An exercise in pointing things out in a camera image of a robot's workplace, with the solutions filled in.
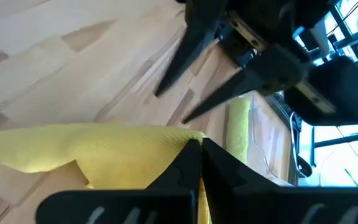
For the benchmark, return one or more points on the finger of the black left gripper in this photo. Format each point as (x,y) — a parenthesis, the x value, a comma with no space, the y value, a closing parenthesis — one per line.
(191,46)
(228,90)

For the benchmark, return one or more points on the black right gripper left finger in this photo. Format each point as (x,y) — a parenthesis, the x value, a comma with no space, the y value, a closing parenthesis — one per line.
(172,177)

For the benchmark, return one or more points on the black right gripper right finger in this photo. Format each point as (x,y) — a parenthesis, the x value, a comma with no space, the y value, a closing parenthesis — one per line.
(228,186)

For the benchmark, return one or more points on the lime green microfiber towel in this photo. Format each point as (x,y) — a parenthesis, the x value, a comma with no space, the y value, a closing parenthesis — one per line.
(238,130)

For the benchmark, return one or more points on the yellow microfiber towel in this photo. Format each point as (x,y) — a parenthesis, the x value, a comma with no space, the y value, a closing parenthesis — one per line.
(104,149)

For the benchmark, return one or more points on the clear plastic basket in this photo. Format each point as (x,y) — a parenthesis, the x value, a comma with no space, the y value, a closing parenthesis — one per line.
(269,140)

